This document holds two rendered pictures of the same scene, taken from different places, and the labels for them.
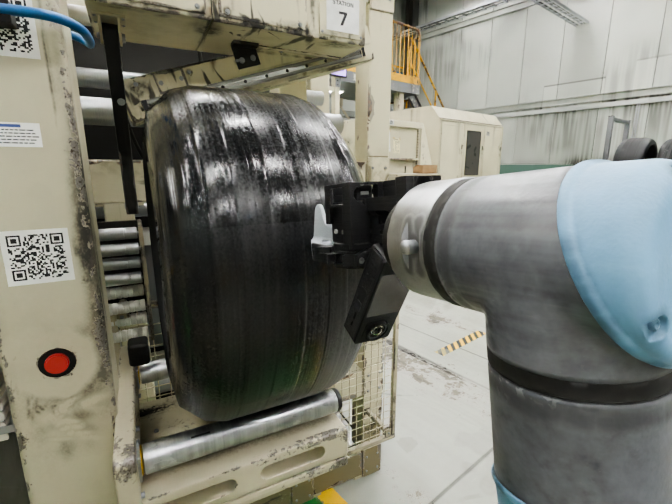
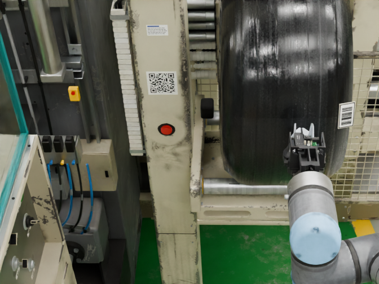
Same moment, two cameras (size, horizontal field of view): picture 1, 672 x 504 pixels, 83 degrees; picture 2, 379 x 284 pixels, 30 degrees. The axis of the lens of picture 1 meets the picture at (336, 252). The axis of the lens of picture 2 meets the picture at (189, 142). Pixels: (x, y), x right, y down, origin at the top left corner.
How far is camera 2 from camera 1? 1.24 m
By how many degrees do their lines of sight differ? 42
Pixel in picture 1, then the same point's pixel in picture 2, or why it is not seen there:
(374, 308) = not seen: hidden behind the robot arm
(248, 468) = (258, 209)
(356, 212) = (292, 157)
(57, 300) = (168, 102)
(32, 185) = (162, 52)
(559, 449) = (293, 267)
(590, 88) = not seen: outside the picture
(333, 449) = not seen: hidden behind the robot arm
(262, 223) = (269, 118)
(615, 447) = (301, 271)
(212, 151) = (249, 74)
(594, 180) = (302, 222)
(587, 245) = (291, 235)
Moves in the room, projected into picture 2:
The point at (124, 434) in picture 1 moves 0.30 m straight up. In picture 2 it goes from (195, 172) to (190, 87)
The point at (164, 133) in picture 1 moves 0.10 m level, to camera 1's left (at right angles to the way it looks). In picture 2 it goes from (228, 49) to (190, 37)
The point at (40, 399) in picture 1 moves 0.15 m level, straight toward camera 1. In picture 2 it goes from (158, 143) to (166, 183)
